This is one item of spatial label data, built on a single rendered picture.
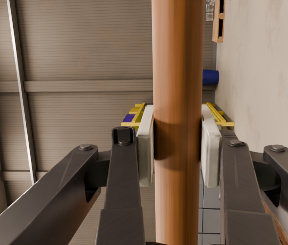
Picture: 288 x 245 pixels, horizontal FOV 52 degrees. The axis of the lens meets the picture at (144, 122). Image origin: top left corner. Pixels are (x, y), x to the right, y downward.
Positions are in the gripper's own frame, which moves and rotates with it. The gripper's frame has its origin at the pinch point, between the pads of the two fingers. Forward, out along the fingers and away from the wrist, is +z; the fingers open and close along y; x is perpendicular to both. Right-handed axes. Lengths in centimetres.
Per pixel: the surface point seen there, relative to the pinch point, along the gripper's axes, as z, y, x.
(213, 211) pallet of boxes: 370, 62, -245
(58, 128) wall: 763, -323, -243
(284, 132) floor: 286, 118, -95
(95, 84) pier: 755, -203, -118
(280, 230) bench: 130, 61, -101
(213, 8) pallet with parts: 734, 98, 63
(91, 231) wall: 756, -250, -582
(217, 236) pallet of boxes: 369, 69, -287
